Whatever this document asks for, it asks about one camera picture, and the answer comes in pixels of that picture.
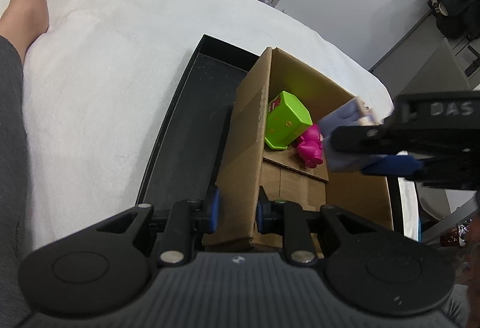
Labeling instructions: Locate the purple rabbit cube toy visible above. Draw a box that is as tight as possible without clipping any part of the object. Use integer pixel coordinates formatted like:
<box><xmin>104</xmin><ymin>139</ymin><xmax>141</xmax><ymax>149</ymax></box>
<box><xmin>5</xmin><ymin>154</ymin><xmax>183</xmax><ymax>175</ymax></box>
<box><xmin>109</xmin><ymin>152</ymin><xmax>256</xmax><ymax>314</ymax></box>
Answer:
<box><xmin>317</xmin><ymin>97</ymin><xmax>387</xmax><ymax>174</ymax></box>

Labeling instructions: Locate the brown cardboard box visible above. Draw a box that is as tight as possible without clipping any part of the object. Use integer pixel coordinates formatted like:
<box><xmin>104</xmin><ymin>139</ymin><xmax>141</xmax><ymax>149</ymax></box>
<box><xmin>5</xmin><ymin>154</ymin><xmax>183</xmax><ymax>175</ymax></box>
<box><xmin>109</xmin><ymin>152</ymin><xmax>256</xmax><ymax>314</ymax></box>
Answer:
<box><xmin>203</xmin><ymin>48</ymin><xmax>393</xmax><ymax>251</ymax></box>

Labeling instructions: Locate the pink pig figurine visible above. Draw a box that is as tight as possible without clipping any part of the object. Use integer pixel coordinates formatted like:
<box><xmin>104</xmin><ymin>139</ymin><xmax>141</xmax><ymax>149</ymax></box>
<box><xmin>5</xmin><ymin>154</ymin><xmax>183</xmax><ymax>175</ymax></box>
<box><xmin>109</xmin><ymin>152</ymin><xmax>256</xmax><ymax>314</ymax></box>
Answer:
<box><xmin>294</xmin><ymin>124</ymin><xmax>324</xmax><ymax>169</ymax></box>

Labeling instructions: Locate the green hexagonal container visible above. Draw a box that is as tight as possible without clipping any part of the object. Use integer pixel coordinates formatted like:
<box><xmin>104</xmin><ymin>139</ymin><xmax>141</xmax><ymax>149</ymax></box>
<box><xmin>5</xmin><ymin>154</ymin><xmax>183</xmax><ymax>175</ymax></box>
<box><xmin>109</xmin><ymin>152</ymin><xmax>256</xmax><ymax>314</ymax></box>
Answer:
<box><xmin>264</xmin><ymin>91</ymin><xmax>312</xmax><ymax>150</ymax></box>

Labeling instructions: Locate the grey padded chair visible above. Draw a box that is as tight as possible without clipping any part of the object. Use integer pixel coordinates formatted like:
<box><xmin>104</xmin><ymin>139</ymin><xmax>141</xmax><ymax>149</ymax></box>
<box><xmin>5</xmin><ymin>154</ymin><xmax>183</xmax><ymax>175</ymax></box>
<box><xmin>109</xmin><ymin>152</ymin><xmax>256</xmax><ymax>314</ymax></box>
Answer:
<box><xmin>400</xmin><ymin>39</ymin><xmax>479</xmax><ymax>95</ymax></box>

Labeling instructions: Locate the black rectangular tray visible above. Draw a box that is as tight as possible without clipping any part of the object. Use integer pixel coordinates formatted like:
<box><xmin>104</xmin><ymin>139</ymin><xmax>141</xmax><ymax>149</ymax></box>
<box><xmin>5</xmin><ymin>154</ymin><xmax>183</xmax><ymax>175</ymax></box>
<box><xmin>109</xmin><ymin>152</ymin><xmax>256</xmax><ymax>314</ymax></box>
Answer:
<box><xmin>138</xmin><ymin>35</ymin><xmax>404</xmax><ymax>231</ymax></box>

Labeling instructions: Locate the grey trouser left leg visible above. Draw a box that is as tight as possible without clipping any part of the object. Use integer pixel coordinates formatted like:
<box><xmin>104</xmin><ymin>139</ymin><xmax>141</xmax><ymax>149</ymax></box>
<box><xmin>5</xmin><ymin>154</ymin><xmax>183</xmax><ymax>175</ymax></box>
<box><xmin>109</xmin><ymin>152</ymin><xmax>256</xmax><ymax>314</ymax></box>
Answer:
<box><xmin>0</xmin><ymin>38</ymin><xmax>29</xmax><ymax>327</ymax></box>

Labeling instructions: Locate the white bed blanket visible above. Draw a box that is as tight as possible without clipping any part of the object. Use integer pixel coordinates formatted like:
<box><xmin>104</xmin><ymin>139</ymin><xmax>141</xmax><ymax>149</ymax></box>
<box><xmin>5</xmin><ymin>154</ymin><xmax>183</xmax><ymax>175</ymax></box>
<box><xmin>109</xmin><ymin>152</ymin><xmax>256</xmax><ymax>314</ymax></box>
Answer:
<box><xmin>0</xmin><ymin>0</ymin><xmax>421</xmax><ymax>253</ymax></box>

